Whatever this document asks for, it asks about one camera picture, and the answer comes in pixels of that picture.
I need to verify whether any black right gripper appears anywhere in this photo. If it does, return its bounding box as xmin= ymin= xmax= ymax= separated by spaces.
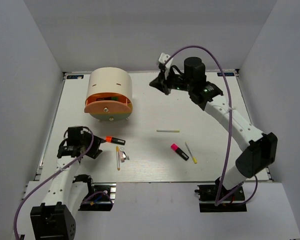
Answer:
xmin=149 ymin=66 xmax=193 ymax=96

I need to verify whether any orange highlighter marker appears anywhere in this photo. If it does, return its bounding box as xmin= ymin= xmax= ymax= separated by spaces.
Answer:
xmin=105 ymin=136 xmax=126 ymax=146

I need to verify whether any green highlighter marker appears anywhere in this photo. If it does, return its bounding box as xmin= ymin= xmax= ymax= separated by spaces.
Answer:
xmin=96 ymin=96 xmax=119 ymax=102

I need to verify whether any pink highlighter marker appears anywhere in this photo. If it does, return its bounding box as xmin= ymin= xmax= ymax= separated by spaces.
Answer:
xmin=170 ymin=143 xmax=189 ymax=161

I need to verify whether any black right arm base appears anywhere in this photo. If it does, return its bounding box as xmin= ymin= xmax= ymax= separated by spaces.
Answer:
xmin=194 ymin=184 xmax=248 ymax=213

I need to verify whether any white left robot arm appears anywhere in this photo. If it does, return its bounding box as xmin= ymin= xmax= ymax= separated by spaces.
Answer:
xmin=30 ymin=126 xmax=105 ymax=240

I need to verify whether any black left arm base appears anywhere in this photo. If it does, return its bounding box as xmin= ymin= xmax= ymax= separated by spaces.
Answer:
xmin=79 ymin=183 xmax=117 ymax=212

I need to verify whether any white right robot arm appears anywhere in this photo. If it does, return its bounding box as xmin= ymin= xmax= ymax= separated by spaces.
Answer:
xmin=149 ymin=53 xmax=278 ymax=200

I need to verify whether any pink silver binder clip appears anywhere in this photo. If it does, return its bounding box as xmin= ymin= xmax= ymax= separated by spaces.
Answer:
xmin=119 ymin=147 xmax=130 ymax=163

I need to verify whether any beige orange round organizer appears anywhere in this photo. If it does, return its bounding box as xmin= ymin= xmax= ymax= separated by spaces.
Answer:
xmin=84 ymin=67 xmax=133 ymax=122

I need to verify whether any white pen yellow cap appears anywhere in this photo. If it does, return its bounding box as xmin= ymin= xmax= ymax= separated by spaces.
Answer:
xmin=156 ymin=129 xmax=180 ymax=133

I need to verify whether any blue label sticker right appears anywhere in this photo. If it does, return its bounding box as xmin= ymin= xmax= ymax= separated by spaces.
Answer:
xmin=217 ymin=72 xmax=235 ymax=77

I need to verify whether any blue label sticker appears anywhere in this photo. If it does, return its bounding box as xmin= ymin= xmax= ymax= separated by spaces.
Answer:
xmin=217 ymin=72 xmax=235 ymax=77
xmin=66 ymin=74 xmax=84 ymax=80

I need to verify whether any blue label sticker left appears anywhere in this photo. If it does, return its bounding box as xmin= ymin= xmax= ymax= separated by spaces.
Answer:
xmin=66 ymin=74 xmax=84 ymax=80

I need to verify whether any white yellow pen right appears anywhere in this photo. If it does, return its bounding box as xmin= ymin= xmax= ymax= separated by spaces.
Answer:
xmin=184 ymin=141 xmax=197 ymax=164

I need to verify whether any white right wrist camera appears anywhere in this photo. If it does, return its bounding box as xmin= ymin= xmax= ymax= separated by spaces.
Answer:
xmin=157 ymin=52 xmax=174 ymax=77

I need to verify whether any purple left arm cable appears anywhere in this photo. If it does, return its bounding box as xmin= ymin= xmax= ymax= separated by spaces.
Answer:
xmin=13 ymin=127 xmax=95 ymax=240

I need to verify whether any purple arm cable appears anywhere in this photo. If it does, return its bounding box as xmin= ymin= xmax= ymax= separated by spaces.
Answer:
xmin=163 ymin=45 xmax=259 ymax=207
xmin=13 ymin=127 xmax=95 ymax=240

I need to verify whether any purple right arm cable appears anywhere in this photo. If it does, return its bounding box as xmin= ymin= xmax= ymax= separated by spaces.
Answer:
xmin=163 ymin=45 xmax=259 ymax=207

